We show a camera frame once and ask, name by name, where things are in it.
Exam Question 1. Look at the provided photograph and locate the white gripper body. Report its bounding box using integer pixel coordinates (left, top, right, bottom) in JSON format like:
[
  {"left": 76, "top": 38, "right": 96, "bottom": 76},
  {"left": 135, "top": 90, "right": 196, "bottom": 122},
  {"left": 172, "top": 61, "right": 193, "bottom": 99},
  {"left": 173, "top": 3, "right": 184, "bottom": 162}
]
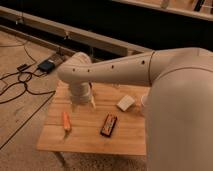
[{"left": 69, "top": 83, "right": 92, "bottom": 104}]

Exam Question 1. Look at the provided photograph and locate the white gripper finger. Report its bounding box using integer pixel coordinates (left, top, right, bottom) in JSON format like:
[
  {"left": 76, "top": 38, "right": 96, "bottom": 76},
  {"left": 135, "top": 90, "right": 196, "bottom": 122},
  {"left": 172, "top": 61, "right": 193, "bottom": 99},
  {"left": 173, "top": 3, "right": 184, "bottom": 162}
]
[
  {"left": 71, "top": 103, "right": 77, "bottom": 111},
  {"left": 90, "top": 96, "right": 96, "bottom": 109}
]

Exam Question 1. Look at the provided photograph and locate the orange pepper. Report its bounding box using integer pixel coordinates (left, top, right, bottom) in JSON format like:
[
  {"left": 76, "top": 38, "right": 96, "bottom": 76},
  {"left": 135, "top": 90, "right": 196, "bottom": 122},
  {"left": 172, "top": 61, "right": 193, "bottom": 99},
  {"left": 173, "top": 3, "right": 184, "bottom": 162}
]
[{"left": 62, "top": 112, "right": 71, "bottom": 131}]

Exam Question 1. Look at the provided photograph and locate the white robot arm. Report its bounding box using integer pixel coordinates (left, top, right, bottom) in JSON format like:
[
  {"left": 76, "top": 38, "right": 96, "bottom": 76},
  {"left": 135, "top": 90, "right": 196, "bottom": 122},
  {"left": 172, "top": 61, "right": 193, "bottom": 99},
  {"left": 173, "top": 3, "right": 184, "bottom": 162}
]
[{"left": 58, "top": 47, "right": 213, "bottom": 171}]

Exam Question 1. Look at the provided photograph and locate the dark snack bar package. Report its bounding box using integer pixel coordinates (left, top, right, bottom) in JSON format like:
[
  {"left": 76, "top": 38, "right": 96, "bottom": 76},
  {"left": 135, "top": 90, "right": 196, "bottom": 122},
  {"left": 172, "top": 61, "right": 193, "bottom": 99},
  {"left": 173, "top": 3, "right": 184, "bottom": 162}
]
[{"left": 100, "top": 114, "right": 117, "bottom": 137}]

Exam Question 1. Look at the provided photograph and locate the white sponge block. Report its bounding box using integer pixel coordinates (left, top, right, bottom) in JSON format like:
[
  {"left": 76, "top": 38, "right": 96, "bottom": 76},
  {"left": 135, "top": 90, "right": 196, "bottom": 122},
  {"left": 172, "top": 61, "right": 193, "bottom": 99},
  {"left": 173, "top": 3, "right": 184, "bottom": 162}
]
[{"left": 117, "top": 95, "right": 135, "bottom": 111}]

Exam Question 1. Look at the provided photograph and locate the wooden table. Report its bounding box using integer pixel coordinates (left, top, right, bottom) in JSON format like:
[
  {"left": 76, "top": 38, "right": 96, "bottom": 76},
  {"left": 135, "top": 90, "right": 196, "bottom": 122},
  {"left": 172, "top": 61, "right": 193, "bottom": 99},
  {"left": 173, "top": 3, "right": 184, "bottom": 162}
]
[{"left": 37, "top": 81, "right": 149, "bottom": 156}]

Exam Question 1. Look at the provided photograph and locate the black power adapter box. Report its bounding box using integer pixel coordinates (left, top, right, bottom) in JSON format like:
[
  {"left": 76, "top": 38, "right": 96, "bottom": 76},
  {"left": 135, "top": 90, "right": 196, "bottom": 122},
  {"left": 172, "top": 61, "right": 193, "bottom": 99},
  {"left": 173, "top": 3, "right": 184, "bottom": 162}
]
[{"left": 38, "top": 60, "right": 55, "bottom": 73}]

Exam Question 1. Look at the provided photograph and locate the white paper cup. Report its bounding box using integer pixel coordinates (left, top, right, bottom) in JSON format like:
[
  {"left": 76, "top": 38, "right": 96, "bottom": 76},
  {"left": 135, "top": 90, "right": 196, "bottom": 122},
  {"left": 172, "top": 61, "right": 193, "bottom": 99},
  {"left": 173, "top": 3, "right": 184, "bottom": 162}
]
[{"left": 141, "top": 95, "right": 147, "bottom": 107}]

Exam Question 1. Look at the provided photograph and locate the long wooden beam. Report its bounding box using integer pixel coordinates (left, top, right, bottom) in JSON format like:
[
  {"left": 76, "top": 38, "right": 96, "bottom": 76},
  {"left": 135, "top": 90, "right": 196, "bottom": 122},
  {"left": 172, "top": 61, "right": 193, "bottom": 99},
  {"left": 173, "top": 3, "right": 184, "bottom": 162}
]
[{"left": 0, "top": 6, "right": 151, "bottom": 56}]

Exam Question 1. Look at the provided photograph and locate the small black plug box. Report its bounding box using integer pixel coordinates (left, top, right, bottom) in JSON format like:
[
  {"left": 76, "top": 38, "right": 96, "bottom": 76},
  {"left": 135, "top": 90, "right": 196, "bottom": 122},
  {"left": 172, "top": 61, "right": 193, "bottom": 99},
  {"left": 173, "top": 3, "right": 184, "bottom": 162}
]
[{"left": 17, "top": 64, "right": 28, "bottom": 72}]

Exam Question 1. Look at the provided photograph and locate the black floor cable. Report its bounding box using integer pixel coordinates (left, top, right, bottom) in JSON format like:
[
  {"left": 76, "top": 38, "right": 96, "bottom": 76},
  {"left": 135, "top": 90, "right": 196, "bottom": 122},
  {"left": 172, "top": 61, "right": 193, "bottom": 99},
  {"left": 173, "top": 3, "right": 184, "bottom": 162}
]
[{"left": 0, "top": 39, "right": 56, "bottom": 105}]

